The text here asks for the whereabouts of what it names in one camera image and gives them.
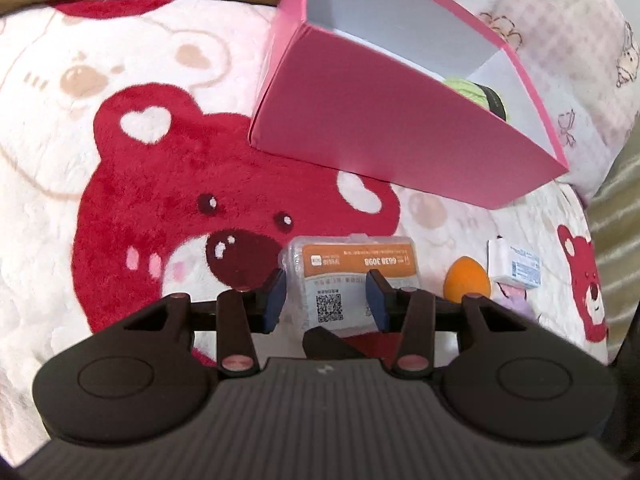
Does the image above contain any small white packet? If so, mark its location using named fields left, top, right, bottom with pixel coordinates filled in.
left=487, top=236, right=544, bottom=289

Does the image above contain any orange makeup sponge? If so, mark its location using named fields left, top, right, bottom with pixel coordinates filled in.
left=444, top=256, right=494, bottom=306

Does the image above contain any pink patterned pillow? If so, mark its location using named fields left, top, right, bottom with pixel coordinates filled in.
left=390, top=0, right=640, bottom=203

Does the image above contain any purple plush toy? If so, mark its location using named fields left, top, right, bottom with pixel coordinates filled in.
left=492, top=282, right=537, bottom=322

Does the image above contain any clear plastic box orange label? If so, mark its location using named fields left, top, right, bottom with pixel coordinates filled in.
left=277, top=233, right=427, bottom=337

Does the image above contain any pink cardboard box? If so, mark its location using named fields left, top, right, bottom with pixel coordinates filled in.
left=248, top=0, right=571, bottom=211

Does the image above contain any olive green cloth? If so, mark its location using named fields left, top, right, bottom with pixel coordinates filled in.
left=586, top=125, right=640, bottom=367

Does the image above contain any bear printed blanket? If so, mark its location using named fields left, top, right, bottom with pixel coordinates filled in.
left=0, top=0, right=613, bottom=461

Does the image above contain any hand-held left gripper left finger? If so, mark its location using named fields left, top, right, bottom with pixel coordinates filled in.
left=122, top=267, right=288, bottom=378

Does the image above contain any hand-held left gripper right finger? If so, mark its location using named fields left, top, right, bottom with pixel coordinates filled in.
left=365, top=269, right=522, bottom=379

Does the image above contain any green yarn ball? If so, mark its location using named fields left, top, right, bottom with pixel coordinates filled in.
left=442, top=76, right=509, bottom=122

